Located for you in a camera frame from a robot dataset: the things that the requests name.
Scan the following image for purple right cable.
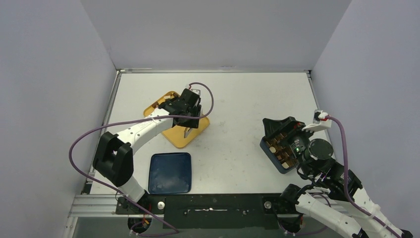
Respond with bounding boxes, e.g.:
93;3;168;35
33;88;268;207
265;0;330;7
323;113;404;238

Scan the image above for blue chocolate box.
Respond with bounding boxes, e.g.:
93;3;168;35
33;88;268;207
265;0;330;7
260;129;298;174

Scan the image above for blue box lid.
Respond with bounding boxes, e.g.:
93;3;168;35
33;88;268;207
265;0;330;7
148;152;192;195

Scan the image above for yellow tray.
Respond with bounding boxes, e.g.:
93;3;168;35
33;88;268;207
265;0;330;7
143;91;210;149

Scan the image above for aluminium frame rail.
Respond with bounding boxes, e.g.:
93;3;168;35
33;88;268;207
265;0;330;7
68;194;143;218

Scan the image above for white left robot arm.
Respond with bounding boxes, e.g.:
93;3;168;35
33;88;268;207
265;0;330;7
93;89;202;213

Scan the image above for metal tweezers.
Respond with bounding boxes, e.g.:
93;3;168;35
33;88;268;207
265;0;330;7
184;127;194;138

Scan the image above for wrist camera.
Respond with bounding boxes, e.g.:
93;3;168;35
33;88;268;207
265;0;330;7
188;87;201;97
302;110;332;132

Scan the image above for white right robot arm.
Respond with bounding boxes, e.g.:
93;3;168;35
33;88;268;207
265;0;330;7
261;110;412;238

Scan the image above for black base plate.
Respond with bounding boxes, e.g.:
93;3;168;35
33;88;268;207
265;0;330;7
115;193;306;230

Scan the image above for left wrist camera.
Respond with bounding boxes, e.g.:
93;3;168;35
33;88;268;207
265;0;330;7
188;87;201;97

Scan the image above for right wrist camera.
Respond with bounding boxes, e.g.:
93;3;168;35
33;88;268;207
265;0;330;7
302;110;332;132

